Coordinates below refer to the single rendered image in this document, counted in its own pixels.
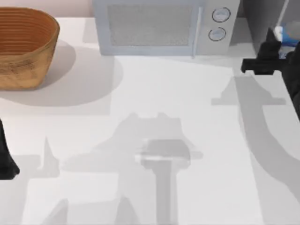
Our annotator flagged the blue and white carton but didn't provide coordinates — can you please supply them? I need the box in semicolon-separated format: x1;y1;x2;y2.
273;26;300;60

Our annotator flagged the pale microwave oven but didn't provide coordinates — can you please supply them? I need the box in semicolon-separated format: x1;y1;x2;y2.
91;0;241;58

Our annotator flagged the round microwave knob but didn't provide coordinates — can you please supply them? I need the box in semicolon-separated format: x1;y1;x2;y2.
211;7;231;23
208;26;227;43

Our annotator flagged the microwave oven door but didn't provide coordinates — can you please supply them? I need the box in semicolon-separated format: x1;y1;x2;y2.
93;0;200;56

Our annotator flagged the brown woven wooden basket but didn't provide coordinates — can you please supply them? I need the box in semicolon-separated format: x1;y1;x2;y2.
0;7;60;91

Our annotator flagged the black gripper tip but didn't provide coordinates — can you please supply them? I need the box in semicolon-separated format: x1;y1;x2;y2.
0;119;21;181

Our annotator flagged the pale microwave door handle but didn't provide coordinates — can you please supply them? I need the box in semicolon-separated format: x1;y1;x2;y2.
191;6;203;58

